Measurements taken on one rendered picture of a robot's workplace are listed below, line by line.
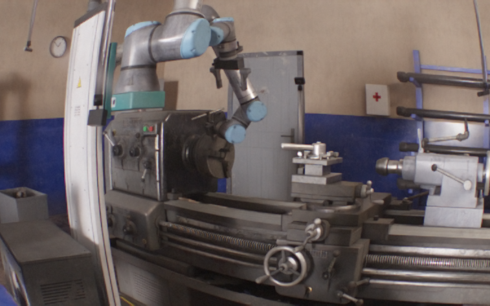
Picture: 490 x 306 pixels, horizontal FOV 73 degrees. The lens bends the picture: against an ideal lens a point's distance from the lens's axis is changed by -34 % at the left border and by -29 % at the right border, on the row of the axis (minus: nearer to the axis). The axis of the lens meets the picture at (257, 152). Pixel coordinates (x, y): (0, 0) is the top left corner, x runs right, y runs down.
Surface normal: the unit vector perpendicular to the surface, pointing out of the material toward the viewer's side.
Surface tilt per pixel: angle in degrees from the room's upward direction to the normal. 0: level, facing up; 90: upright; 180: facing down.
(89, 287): 90
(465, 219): 90
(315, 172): 90
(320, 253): 90
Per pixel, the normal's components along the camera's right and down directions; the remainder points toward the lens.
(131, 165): -0.55, 0.06
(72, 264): 0.75, 0.06
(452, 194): -0.49, -0.36
